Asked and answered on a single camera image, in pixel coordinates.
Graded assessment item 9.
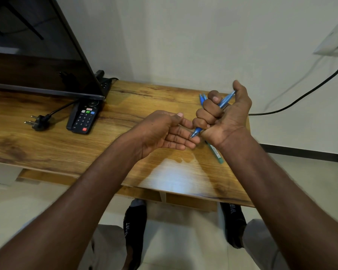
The person's left hand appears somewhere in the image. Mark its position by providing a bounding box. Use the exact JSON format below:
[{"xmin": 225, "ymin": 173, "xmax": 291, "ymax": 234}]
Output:
[{"xmin": 115, "ymin": 110, "xmax": 201, "ymax": 161}]

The person's right hand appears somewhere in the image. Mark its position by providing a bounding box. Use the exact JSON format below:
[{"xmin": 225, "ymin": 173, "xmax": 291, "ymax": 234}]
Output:
[{"xmin": 192, "ymin": 80, "xmax": 253, "ymax": 151}]

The teal lead refill tube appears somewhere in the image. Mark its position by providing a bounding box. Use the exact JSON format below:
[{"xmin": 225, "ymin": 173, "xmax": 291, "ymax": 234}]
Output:
[{"xmin": 205, "ymin": 140, "xmax": 225, "ymax": 164}]

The person's left forearm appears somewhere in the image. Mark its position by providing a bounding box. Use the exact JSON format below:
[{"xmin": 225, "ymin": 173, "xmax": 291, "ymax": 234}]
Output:
[{"xmin": 0, "ymin": 132, "xmax": 147, "ymax": 270}]

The person's right forearm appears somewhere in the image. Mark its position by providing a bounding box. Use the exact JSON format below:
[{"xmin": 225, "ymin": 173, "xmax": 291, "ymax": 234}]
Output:
[{"xmin": 218, "ymin": 129, "xmax": 338, "ymax": 270}]

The person's left black sock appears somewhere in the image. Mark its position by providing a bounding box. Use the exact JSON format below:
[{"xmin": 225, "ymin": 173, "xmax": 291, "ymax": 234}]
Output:
[{"xmin": 122, "ymin": 199, "xmax": 148, "ymax": 270}]

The person's black sock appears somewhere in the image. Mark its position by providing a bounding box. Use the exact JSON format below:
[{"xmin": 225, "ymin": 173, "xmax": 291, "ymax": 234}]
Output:
[
  {"xmin": 122, "ymin": 199, "xmax": 148, "ymax": 270},
  {"xmin": 219, "ymin": 202, "xmax": 247, "ymax": 249}
]

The person's right black sock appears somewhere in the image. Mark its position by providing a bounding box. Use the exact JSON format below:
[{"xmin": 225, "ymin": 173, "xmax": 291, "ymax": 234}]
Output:
[{"xmin": 219, "ymin": 202, "xmax": 247, "ymax": 249}]

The person's right grey trouser leg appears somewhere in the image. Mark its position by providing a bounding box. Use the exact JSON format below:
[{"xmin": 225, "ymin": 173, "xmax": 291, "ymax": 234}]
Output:
[{"xmin": 242, "ymin": 219, "xmax": 291, "ymax": 270}]

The person's grey trouser leg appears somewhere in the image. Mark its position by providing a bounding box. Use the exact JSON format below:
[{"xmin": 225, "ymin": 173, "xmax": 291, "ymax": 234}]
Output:
[
  {"xmin": 17, "ymin": 217, "xmax": 129, "ymax": 270},
  {"xmin": 242, "ymin": 219, "xmax": 291, "ymax": 270}
]

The person's left grey trouser leg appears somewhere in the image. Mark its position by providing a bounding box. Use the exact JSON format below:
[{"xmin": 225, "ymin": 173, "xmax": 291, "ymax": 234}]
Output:
[{"xmin": 17, "ymin": 217, "xmax": 129, "ymax": 270}]

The black power strip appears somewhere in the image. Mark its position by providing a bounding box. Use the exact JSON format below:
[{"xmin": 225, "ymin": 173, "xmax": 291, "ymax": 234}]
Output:
[{"xmin": 95, "ymin": 70, "xmax": 112, "ymax": 98}]

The black remote control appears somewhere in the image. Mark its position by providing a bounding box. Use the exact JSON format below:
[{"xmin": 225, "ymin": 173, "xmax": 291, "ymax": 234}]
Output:
[{"xmin": 66, "ymin": 99, "xmax": 102, "ymax": 135}]

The black television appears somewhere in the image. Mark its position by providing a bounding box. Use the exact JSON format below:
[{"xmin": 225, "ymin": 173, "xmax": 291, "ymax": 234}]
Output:
[{"xmin": 0, "ymin": 0, "xmax": 106, "ymax": 101}]

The black wall cable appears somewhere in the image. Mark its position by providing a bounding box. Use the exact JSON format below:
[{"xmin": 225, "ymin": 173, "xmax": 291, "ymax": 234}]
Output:
[{"xmin": 247, "ymin": 36, "xmax": 338, "ymax": 116}]

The black power plug with cable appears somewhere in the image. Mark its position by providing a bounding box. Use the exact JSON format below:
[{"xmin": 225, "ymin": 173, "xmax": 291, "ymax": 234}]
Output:
[{"xmin": 24, "ymin": 100, "xmax": 78, "ymax": 132}]

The white wall socket panel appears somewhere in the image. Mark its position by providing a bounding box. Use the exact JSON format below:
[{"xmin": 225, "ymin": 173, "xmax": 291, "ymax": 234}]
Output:
[{"xmin": 314, "ymin": 13, "xmax": 338, "ymax": 57}]

